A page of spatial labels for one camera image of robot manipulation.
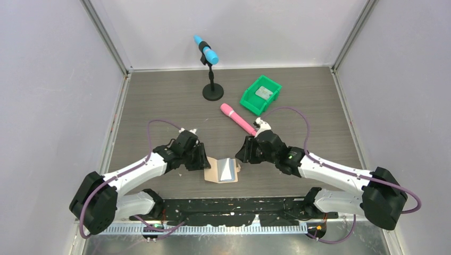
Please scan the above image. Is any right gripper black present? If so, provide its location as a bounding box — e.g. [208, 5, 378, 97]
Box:
[235, 136, 278, 165]

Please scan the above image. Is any beige card holder wallet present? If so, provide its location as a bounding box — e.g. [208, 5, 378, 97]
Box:
[204, 157, 241, 183]

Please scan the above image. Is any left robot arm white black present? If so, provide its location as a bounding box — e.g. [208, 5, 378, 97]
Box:
[69, 129, 211, 237]

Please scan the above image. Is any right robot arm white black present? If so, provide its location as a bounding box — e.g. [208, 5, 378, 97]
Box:
[235, 130, 407, 231]

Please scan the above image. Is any card inside green bin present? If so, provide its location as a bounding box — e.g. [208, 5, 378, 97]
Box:
[255, 86, 273, 100]

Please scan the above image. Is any green plastic bin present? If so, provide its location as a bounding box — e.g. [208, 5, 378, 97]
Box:
[240, 75, 282, 116]

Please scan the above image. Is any pink toy microphone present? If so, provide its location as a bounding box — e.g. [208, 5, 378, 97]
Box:
[220, 103, 256, 136]

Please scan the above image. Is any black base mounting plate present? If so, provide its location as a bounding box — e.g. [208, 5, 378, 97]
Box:
[139, 197, 338, 227]

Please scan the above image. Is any black microphone stand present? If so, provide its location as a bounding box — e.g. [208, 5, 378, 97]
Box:
[200, 42, 225, 102]

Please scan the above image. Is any blue toy microphone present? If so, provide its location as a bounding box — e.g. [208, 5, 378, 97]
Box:
[193, 35, 219, 65]

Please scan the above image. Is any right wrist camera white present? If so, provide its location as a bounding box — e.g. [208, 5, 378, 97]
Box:
[253, 117, 272, 137]

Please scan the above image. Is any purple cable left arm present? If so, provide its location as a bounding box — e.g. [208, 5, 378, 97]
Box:
[79, 120, 188, 242]

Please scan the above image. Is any aluminium front rail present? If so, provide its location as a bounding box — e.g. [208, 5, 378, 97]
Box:
[101, 223, 308, 235]

